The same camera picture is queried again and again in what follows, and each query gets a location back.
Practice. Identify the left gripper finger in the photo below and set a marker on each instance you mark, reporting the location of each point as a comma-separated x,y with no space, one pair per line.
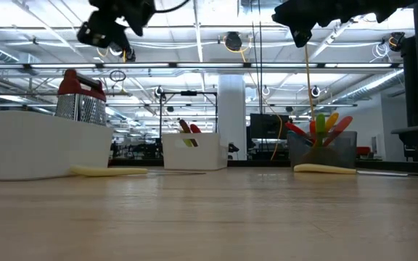
131,53

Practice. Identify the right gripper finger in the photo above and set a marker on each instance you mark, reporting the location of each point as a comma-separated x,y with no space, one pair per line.
302,38

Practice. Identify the yellow silicone spatula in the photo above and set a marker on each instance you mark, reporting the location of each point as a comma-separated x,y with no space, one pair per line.
332,119

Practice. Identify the green silicone spatula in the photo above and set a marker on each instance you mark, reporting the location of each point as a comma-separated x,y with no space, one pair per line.
320,125

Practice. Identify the orange silicone spatula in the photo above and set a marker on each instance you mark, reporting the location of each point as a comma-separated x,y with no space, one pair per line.
312,128

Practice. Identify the red silicone spatula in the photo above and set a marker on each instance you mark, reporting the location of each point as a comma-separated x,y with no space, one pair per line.
296,129

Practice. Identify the coral pink silicone spatula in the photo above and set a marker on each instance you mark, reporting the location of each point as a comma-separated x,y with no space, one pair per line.
341,127

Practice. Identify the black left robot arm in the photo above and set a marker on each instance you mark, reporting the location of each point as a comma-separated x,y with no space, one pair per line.
136,5

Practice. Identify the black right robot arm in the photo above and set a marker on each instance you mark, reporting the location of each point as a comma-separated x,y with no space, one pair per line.
376,7

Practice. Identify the red and silver grater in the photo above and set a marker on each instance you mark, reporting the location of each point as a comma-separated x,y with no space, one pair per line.
82,108

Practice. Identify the black monitor back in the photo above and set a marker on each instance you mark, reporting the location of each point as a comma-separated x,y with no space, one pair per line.
270,127

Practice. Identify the white building column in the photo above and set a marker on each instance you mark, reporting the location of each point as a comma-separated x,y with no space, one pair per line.
232,116

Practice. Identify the gray translucent plastic bin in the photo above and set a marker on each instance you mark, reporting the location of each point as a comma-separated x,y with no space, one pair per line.
343,152

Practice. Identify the large white plastic bin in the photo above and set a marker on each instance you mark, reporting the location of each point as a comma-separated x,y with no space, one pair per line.
42,145

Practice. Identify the small white plastic bin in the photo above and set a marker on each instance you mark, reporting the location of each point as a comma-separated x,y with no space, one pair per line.
209,156

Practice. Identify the black gantry frame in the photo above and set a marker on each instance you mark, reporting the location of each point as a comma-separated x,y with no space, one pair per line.
189,93

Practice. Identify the black aluminium table frame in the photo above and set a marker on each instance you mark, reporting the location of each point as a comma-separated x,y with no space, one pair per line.
260,163

